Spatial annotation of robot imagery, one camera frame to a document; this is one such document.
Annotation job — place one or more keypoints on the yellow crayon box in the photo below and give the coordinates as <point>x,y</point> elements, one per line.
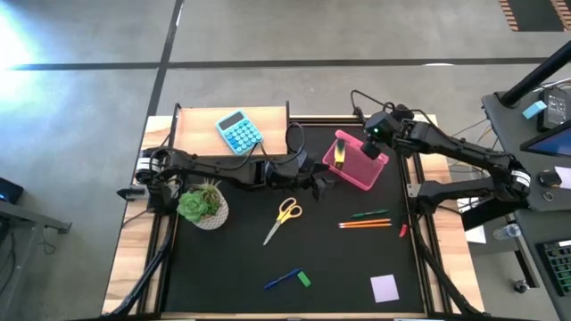
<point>340,153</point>

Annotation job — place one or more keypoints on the black flat screen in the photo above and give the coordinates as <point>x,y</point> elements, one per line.
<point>555,142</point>

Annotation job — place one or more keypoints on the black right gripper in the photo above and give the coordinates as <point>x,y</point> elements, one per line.
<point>383,128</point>

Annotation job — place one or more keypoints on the black table mat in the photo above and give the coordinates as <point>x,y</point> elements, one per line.
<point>290,258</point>

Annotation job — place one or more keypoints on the square sticky note pad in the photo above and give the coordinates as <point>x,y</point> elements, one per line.
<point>384,288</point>

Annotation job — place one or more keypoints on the black slanted pole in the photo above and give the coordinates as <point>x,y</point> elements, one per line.
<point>535,73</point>

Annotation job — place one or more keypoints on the black caster wheel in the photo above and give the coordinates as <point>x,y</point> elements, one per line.
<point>521,286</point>

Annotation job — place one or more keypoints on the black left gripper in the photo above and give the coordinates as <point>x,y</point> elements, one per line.
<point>290,171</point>

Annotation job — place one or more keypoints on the black mat orange striped edge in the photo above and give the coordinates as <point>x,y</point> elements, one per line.
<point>535,15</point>

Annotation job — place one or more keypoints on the black computer mouse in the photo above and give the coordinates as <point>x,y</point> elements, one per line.
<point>549,178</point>

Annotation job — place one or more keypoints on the green pen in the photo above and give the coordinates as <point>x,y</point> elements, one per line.
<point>370,213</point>

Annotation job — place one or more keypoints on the black aluminium table frame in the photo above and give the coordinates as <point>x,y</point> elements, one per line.
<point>444,274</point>

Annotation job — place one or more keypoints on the wooden shelf black metal legs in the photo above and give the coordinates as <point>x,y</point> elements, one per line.
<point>196,131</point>

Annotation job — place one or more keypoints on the small red clip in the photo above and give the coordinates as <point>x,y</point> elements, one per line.
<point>403,230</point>

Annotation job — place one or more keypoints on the black device blue light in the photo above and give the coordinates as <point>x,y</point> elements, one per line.
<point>11,189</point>

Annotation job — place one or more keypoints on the white triangle-patterned plant pot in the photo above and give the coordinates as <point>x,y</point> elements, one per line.
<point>218,218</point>

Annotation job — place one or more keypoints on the blue ballpoint pen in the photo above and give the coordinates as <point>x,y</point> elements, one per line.
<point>282,279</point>

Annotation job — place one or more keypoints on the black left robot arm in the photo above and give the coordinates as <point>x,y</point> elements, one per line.
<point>214,167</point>

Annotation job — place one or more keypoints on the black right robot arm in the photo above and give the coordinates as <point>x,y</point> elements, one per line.
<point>455,149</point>

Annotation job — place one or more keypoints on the black keyboard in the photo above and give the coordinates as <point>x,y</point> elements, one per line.
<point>560,267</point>

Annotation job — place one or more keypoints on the orange pencil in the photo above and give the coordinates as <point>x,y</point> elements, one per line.
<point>366,226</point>
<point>366,221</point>

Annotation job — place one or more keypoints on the white paper sheet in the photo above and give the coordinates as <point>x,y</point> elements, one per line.
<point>564,177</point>
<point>477,234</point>

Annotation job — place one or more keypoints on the gray metal desk frame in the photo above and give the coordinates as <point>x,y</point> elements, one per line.
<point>27,214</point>

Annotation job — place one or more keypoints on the light blue block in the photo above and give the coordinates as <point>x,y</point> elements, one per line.
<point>534,109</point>

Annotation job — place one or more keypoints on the black power adapter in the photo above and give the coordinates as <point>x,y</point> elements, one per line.
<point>555,109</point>

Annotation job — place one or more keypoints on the black clamp mount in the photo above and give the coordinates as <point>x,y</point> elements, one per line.
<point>131,193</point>

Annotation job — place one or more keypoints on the teal desk calculator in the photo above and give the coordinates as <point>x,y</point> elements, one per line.
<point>241,134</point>

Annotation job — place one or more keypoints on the pink translucent plastic pencil case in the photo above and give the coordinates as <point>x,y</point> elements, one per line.
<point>357,171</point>

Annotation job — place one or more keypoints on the green artificial succulent plant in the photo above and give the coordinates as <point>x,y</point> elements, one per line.
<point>192,206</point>

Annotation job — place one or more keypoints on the dark gray side desk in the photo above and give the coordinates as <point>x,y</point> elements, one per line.
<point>513,134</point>

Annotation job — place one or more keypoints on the green wedge eraser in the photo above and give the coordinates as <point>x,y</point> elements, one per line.
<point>304,279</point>

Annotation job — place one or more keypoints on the clear water bottle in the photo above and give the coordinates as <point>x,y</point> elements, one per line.
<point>506,232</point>

